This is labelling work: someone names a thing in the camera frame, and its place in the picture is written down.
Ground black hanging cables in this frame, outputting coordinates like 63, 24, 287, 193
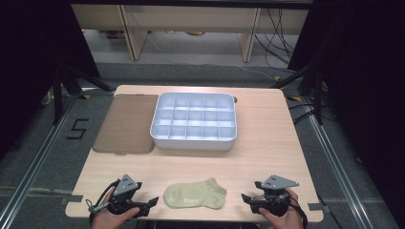
253, 8, 301, 70

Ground grey tape strip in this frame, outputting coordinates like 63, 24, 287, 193
307, 202, 330, 213
59, 194, 84, 205

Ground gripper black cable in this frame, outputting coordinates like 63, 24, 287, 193
85, 178, 121, 225
288, 196, 309, 229

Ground black floor cables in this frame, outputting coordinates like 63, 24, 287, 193
288, 102, 337, 126

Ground light green sock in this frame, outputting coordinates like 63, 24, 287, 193
162, 177, 227, 210

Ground person's right hand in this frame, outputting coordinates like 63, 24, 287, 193
258, 188, 306, 229

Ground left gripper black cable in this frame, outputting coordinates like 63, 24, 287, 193
85, 178, 121, 225

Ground white compartment storage box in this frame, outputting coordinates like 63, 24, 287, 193
149, 92, 238, 152

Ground person's left hand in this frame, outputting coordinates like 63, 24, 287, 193
91, 187, 141, 229

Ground white floor cable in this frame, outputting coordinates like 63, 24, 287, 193
235, 64, 279, 81

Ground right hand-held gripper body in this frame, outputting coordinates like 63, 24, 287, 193
250, 174, 300, 218

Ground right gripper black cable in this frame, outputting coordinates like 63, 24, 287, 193
288, 196, 309, 229

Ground brown translucent lid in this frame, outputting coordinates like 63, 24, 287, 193
92, 93, 160, 156

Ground light wooden desk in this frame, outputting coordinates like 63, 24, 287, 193
71, 3, 309, 63

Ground aluminium floor rail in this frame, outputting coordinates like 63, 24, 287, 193
300, 94, 376, 229
0, 94, 81, 229

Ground black metal stand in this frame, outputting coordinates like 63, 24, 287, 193
270, 62, 327, 126
52, 61, 115, 126

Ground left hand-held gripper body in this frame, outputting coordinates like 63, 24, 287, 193
106, 174, 151, 219

